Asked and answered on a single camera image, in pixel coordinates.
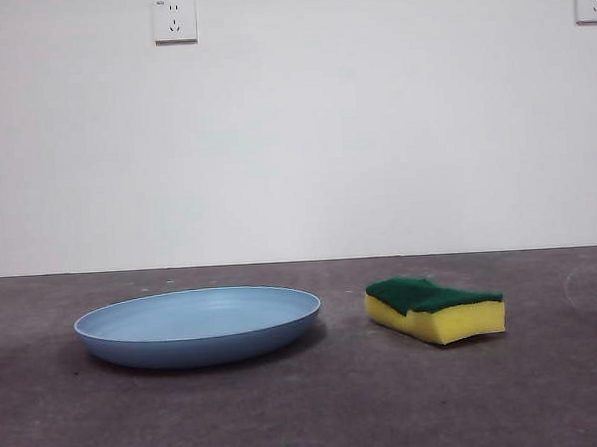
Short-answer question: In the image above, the light blue round plate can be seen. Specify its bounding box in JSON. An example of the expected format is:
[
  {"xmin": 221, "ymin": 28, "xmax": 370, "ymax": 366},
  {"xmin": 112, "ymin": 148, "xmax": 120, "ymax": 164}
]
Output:
[{"xmin": 71, "ymin": 280, "xmax": 326, "ymax": 374}]

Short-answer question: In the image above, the yellow sponge with green pad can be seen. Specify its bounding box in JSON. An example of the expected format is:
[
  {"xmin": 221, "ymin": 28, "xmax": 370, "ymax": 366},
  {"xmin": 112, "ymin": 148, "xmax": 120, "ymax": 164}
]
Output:
[{"xmin": 364, "ymin": 271, "xmax": 508, "ymax": 351}]

